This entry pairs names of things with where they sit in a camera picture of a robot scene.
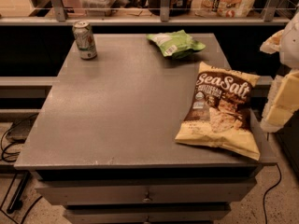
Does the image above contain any green chip bag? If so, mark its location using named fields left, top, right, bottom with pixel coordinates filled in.
left=146, top=30, right=206, bottom=59

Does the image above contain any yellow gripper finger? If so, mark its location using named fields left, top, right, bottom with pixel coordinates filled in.
left=260, top=30, right=283, bottom=54
left=261, top=71, right=299, bottom=133

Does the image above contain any green 7up soda can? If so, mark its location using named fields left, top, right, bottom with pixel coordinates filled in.
left=72, top=21, right=97, bottom=60

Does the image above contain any drawer with knob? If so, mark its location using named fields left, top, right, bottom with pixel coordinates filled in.
left=36, top=178, right=256, bottom=205
left=64, top=204, right=231, bottom=224

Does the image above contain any upper drawer with knob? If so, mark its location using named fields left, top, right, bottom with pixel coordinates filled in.
left=36, top=178, right=256, bottom=205

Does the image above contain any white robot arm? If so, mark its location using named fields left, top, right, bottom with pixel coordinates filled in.
left=260, top=13, right=299, bottom=133

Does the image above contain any brown sea salt chip bag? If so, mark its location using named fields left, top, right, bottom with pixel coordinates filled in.
left=176, top=62, right=260, bottom=160

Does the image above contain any grey drawer cabinet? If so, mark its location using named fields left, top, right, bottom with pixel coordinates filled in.
left=15, top=34, right=277, bottom=210

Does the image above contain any colourful snack bag on shelf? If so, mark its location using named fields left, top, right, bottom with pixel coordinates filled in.
left=195, top=0, right=255, bottom=18

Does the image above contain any black power adapter box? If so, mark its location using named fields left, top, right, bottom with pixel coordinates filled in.
left=6, top=119, right=34, bottom=142

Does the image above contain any lower drawer with knob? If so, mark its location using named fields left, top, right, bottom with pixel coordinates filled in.
left=64, top=204, right=231, bottom=224

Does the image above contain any black cable right floor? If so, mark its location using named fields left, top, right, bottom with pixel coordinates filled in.
left=262, top=163, right=283, bottom=224

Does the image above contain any grey metal shelf rail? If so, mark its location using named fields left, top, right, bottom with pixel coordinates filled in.
left=0, top=0, right=298, bottom=26

